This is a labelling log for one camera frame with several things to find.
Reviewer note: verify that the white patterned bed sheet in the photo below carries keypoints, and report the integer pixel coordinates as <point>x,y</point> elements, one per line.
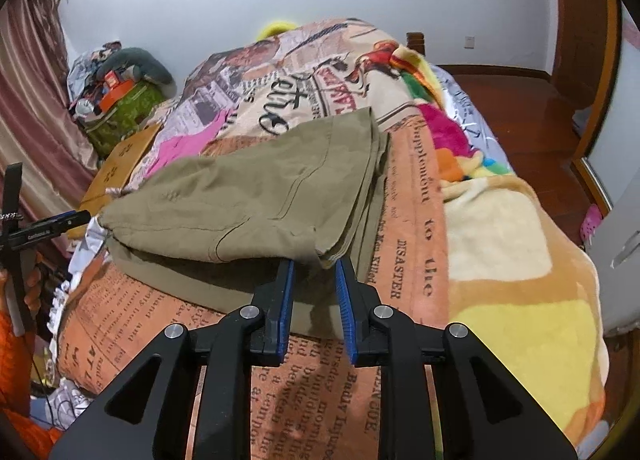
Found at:
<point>470,110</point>

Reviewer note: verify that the white cabinet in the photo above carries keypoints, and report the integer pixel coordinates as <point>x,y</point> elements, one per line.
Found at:
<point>620,265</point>

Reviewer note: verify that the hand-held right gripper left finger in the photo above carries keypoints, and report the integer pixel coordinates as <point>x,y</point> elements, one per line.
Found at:
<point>284,310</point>

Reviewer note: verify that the wooden lap desk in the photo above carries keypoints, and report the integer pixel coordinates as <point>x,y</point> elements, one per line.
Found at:
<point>117,160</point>

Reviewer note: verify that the colourful fleece blanket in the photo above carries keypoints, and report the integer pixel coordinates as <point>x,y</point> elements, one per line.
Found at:
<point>525,290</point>

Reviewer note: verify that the white crumpled cloth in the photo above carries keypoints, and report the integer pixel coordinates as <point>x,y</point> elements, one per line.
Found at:
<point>85,252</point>

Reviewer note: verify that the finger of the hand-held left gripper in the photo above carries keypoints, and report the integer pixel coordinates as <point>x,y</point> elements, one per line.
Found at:
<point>70,219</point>

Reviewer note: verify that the pink cloth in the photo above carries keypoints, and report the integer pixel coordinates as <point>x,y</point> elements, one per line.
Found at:
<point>192,140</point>

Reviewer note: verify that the wooden bed post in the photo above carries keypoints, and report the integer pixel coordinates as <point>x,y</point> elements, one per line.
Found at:
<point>415,43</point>

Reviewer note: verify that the person's orange clothing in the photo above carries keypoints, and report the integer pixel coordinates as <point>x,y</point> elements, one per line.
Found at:
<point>20,390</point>

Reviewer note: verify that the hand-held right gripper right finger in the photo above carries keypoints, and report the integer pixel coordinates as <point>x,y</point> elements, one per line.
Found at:
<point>346,310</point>

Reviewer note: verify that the striped pink curtain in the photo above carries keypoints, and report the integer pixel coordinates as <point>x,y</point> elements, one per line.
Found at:
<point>30,105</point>

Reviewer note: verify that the pile of mixed clutter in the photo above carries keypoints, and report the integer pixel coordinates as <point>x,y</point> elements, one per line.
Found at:
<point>87,75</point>

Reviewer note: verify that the grey plush toy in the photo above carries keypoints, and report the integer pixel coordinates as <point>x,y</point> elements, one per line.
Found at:
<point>145,63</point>

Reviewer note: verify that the yellow foam tube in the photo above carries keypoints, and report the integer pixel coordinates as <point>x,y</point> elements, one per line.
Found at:
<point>275,28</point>

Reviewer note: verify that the green patterned storage bag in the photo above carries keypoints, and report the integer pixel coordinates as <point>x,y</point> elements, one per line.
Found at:
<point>127,110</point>

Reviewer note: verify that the pink slipper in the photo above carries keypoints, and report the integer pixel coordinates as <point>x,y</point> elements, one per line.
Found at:
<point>592,222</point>

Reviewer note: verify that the olive green pants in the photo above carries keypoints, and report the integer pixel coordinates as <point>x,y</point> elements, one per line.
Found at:
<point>250,190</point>

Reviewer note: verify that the newspaper print blanket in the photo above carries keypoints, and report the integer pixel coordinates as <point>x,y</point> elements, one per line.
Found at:
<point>410,190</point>

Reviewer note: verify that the wooden framed door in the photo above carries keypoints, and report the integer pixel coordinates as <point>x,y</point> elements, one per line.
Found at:
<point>612,105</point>

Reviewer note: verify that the orange box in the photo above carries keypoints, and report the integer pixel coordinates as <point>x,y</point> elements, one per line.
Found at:
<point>116,90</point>

